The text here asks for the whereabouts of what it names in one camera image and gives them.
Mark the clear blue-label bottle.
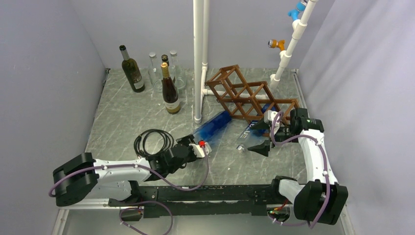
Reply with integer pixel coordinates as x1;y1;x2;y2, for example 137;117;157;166
236;104;278;153
192;111;231;148

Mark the brown wooden wine rack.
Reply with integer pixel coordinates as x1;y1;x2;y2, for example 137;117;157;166
205;65;300;124

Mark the brown bottle gold foil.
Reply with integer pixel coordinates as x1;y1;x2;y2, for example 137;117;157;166
161;62;181;114

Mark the clear bottle dark label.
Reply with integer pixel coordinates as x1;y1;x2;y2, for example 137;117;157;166
169;50;186;90

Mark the clear bottle with cork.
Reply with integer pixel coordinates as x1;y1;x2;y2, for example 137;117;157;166
148;52;162;93

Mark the small dark bottle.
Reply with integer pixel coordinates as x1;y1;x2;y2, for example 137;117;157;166
161;54;176;83

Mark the dark green wine bottle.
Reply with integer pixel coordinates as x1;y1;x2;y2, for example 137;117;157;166
119;45;145;93

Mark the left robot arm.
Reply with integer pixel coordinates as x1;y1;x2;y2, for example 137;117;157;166
48;135;211;207

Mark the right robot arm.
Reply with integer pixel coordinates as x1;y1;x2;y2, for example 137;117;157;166
248;108;348;229

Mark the orange pipe valve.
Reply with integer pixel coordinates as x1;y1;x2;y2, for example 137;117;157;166
268;39;285;51

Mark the white angled pvc pipe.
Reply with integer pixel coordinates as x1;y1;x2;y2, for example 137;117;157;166
269;0;318;89

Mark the blue pipe valve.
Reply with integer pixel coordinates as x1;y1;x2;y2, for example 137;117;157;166
288;0;308;21

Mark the white vertical pvc pipe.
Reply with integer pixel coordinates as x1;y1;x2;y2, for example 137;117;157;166
193;0;214;124

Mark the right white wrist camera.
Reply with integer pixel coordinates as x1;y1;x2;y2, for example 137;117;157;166
263;110;284;125

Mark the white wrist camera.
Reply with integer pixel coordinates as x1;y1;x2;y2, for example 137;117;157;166
263;110;284;125
190;140;212;158

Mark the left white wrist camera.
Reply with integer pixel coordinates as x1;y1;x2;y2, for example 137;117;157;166
190;140;212;158

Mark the coiled black cable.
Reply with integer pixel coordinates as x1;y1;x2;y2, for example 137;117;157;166
133;129;175;160

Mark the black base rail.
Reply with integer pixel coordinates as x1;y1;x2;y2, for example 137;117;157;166
108;180;286;218

